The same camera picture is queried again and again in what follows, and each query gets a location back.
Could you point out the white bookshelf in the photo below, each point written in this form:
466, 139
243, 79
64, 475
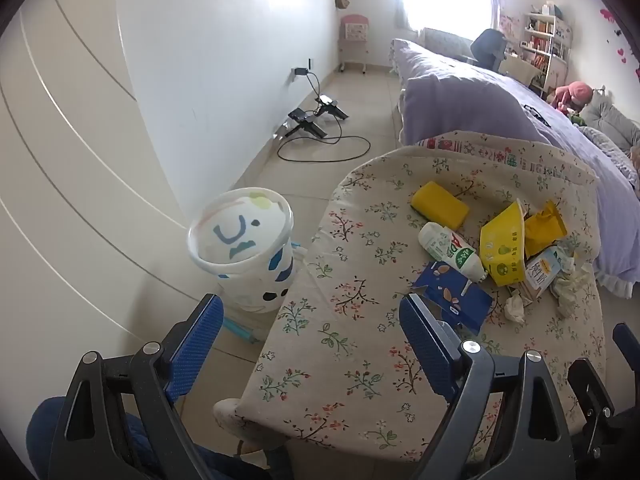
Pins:
545, 45

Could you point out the yellow crumpled wrapper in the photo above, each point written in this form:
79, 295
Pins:
545, 227

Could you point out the floral tablecloth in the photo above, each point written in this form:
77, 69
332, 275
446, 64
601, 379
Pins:
350, 310

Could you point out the pink chair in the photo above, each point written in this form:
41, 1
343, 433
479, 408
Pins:
354, 35

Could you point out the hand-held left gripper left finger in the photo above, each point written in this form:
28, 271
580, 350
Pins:
196, 345

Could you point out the yellow snack packet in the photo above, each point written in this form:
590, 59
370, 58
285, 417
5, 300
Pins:
502, 250

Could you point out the grey pillow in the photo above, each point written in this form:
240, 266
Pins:
610, 120

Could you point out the large crumpled tissue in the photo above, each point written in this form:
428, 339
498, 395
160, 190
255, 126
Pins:
572, 285

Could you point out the white ruffled bed skirt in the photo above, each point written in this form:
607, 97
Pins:
619, 282

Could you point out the yellow sponge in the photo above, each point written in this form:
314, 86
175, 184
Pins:
440, 204

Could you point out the white wardrobe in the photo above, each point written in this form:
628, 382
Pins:
75, 160

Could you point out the small crumpled tissue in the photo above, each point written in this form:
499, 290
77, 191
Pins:
515, 308

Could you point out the blue office chair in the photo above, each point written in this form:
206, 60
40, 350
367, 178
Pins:
487, 45

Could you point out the red heart wall stickers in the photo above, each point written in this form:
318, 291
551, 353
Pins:
621, 52

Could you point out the pink plush toy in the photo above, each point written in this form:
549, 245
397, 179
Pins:
575, 92

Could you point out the white bottle with green label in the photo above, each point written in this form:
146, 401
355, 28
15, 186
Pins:
450, 252

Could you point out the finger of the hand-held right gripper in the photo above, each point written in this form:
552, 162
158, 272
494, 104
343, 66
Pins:
627, 342
590, 390

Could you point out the black power adapter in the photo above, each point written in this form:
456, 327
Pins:
300, 70

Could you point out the black folding stand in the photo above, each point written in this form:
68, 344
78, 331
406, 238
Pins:
332, 106
302, 122

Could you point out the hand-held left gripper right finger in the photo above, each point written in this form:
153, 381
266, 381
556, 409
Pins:
427, 350

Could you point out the white bucket with drawn face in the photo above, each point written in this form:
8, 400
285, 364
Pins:
240, 285

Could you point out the blue carton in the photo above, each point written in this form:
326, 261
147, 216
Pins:
450, 292

